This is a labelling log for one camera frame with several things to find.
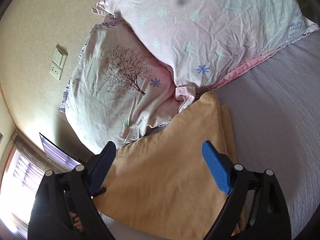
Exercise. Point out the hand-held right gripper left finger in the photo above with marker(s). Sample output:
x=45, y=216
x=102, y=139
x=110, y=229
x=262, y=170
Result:
x=100, y=168

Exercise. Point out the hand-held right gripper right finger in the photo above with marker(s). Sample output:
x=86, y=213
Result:
x=217, y=168

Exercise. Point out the yellow cloth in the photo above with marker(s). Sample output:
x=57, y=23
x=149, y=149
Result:
x=162, y=175

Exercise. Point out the dark flat screen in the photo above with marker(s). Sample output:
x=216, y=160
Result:
x=56, y=152

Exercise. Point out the grey bed sheet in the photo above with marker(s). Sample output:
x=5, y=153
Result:
x=270, y=120

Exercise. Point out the pink pillow with tree print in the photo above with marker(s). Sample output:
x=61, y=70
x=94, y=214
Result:
x=117, y=90

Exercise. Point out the window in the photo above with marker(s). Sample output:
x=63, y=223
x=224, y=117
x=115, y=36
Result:
x=17, y=180

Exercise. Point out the pink pillow with flower print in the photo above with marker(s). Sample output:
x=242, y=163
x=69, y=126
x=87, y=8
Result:
x=200, y=30

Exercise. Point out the white wall socket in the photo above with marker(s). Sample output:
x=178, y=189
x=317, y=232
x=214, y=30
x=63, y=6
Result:
x=55, y=72

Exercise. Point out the white wall switch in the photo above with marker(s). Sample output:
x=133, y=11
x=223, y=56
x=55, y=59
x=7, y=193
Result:
x=59, y=56

